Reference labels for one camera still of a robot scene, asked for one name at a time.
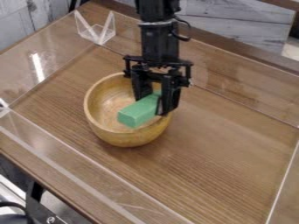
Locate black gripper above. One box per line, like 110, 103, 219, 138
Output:
125, 20, 193, 116

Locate green rectangular block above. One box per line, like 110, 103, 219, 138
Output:
117, 91, 161, 128

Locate brown wooden bowl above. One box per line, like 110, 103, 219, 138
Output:
83, 73, 173, 147

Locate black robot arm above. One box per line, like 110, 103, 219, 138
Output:
125, 0, 193, 116

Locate clear acrylic corner bracket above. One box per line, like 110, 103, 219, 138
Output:
74, 10, 117, 46

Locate clear acrylic tray wall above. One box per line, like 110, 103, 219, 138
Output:
0, 15, 299, 224

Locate black table leg bracket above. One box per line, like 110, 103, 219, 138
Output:
26, 181, 69, 224

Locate black cable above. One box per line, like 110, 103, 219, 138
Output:
0, 200, 31, 224

